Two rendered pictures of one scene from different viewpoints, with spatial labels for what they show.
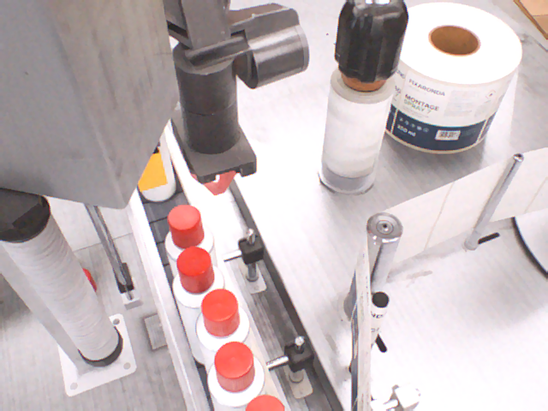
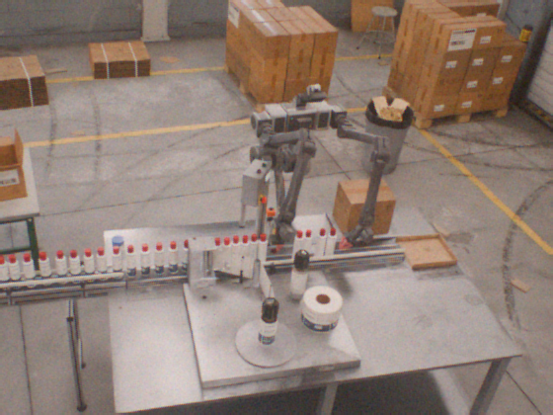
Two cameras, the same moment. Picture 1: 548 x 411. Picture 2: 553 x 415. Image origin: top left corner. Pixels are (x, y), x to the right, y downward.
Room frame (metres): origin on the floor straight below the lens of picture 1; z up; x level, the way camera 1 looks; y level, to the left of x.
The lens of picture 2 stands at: (0.71, -2.72, 3.37)
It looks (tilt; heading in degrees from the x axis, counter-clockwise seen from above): 36 degrees down; 97
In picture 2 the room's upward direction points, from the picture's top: 7 degrees clockwise
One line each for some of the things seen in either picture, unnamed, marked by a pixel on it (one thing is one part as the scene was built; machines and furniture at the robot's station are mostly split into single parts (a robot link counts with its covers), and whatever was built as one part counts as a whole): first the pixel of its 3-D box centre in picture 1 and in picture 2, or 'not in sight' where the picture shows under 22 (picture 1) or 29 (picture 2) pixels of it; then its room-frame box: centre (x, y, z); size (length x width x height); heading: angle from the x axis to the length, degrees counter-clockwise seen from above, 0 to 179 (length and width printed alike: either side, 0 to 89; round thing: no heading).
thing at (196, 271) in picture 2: not in sight; (200, 261); (0.02, -0.13, 1.01); 0.14 x 0.13 x 0.26; 25
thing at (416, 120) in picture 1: (442, 78); (321, 308); (0.70, -0.24, 0.95); 0.20 x 0.20 x 0.14
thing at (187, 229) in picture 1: (195, 269); (262, 249); (0.31, 0.10, 0.98); 0.05 x 0.05 x 0.20
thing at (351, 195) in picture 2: not in sight; (363, 207); (0.84, 0.69, 0.99); 0.30 x 0.24 x 0.27; 26
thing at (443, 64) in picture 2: not in sight; (454, 60); (1.62, 4.39, 0.57); 1.20 x 0.85 x 1.14; 35
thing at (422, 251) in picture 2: not in sight; (426, 250); (1.26, 0.55, 0.85); 0.30 x 0.26 x 0.04; 25
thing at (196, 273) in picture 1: (204, 309); (253, 249); (0.26, 0.08, 0.98); 0.05 x 0.05 x 0.20
